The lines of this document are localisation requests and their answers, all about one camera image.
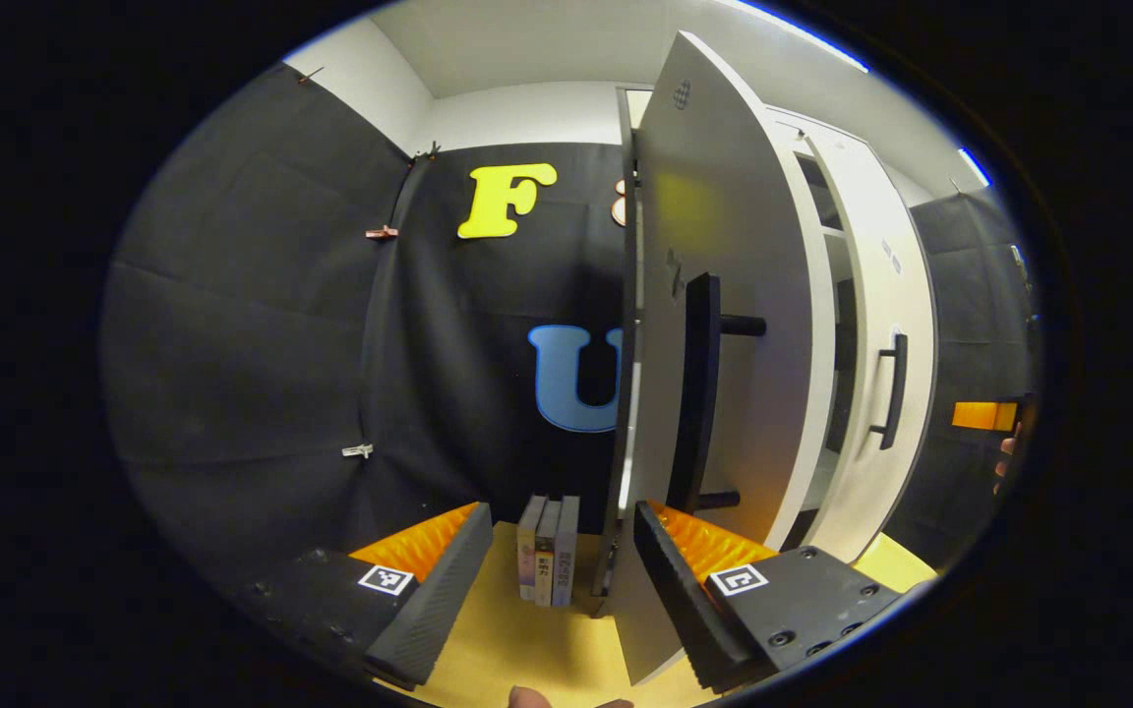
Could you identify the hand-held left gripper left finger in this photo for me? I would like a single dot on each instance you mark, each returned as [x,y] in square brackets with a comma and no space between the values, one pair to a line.
[434,605]

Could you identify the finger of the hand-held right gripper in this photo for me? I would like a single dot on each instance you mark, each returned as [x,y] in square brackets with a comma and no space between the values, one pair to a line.
[984,415]

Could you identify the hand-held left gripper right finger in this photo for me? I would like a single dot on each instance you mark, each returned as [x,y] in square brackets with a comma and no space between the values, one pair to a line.
[689,600]

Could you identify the white cabinet door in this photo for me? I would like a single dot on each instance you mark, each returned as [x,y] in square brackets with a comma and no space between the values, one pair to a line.
[909,295]
[724,197]

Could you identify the white cabinet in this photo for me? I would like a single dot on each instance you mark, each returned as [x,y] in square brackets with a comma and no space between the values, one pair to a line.
[840,324]

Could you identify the upright book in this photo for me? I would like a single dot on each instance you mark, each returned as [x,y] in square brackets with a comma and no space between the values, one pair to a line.
[546,567]
[566,551]
[530,551]

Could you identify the silver cloth clip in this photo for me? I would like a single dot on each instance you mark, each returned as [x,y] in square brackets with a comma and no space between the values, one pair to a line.
[357,450]

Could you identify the black backdrop cloth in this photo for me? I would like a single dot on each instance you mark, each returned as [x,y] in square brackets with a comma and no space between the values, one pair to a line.
[252,344]

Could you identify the copper cloth clip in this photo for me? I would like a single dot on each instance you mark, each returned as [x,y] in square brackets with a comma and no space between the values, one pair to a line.
[382,233]

